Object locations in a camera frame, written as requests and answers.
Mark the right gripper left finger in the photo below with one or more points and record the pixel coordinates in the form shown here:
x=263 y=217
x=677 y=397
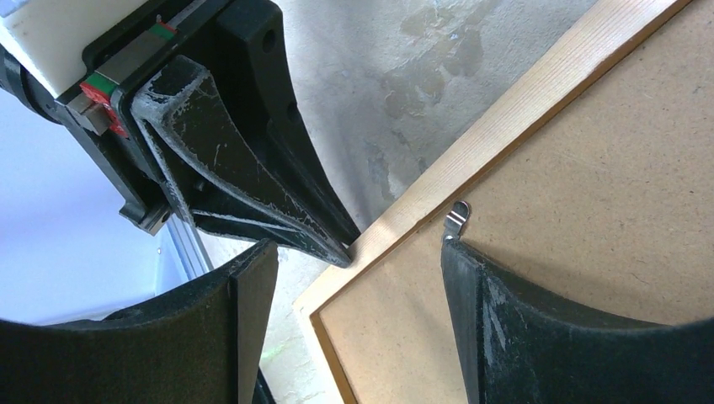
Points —
x=200 y=342

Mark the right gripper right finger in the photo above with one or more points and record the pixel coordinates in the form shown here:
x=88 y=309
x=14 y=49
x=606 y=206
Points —
x=520 y=343

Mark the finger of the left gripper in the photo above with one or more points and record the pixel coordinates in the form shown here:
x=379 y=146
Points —
x=256 y=85

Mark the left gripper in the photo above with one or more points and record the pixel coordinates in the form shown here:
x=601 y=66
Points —
x=149 y=112

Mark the brown backing board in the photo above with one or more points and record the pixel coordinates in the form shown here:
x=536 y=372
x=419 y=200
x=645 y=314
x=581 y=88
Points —
x=610 y=204

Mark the wooden picture frame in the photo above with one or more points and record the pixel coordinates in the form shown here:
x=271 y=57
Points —
x=606 y=34

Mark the aluminium rail frame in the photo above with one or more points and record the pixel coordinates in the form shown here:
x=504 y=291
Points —
x=182 y=256

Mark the metal frame retaining clip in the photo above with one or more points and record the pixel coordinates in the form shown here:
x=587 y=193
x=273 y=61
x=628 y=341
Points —
x=456 y=220

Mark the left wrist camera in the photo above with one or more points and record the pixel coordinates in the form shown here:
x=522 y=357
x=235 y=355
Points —
x=48 y=37

